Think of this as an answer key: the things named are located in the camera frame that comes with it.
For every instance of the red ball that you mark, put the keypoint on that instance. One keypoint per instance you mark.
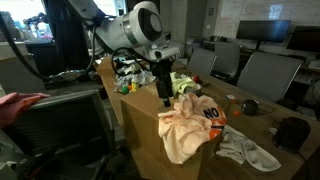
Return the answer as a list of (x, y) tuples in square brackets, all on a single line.
[(196, 79)]

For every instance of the grey chair middle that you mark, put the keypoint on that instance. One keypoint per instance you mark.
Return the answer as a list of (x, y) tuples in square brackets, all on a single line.
[(202, 61)]

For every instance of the grey cloth on table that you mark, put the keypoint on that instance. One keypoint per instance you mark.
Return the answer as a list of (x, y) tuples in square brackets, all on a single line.
[(240, 148)]

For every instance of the yellow-green towel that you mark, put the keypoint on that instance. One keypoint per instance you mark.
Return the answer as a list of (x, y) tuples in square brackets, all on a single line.
[(180, 82)]

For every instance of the peach printed shirt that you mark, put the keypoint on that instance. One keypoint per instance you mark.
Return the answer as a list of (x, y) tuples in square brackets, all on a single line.
[(193, 121)]

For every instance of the large cardboard box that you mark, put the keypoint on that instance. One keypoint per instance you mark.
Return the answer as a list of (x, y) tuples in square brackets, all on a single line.
[(140, 124)]

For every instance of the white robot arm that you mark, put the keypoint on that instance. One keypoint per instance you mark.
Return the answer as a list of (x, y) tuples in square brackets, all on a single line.
[(69, 19)]

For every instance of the grey chair near right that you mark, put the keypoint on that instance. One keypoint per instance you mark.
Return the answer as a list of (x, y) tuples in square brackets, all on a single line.
[(268, 75)]

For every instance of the grey chair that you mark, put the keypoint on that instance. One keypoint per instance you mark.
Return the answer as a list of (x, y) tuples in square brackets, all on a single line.
[(202, 61), (268, 75)]

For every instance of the yellow glue bottle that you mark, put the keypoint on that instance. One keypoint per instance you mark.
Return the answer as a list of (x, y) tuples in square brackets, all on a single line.
[(135, 83)]

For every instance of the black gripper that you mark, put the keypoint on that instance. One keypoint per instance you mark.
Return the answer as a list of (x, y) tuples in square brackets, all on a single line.
[(161, 70)]

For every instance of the black monitor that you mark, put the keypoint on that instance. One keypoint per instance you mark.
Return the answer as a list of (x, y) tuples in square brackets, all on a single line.
[(305, 38), (269, 30)]

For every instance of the small round black speaker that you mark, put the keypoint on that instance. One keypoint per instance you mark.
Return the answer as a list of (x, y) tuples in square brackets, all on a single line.
[(250, 107)]

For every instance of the pink shirt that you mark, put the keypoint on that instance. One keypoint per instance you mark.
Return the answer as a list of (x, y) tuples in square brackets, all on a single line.
[(13, 104)]

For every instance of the crumpled clear plastic bags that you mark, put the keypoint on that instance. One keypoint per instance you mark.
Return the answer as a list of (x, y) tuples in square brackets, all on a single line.
[(133, 73)]

